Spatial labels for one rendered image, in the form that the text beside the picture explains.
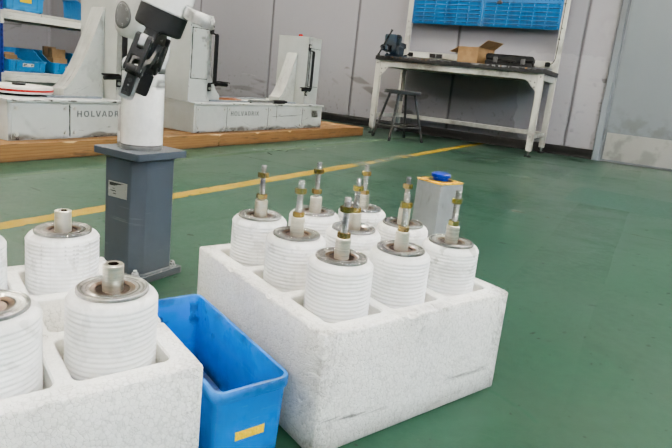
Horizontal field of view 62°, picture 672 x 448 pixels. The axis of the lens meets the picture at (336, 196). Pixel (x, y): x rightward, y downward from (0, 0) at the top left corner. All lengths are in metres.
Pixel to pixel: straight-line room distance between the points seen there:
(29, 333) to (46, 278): 0.24
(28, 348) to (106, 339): 0.07
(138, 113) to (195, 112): 2.28
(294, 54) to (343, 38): 2.09
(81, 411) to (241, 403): 0.20
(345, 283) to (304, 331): 0.08
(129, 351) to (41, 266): 0.25
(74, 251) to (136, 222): 0.49
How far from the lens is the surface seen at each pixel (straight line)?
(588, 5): 5.93
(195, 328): 1.01
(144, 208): 1.31
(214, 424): 0.75
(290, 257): 0.86
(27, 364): 0.64
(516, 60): 5.39
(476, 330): 0.97
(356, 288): 0.78
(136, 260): 1.35
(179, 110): 3.65
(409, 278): 0.86
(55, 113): 2.98
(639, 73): 5.82
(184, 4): 0.94
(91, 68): 3.28
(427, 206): 1.19
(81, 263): 0.86
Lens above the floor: 0.50
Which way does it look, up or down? 12 degrees down
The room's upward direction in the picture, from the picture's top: 6 degrees clockwise
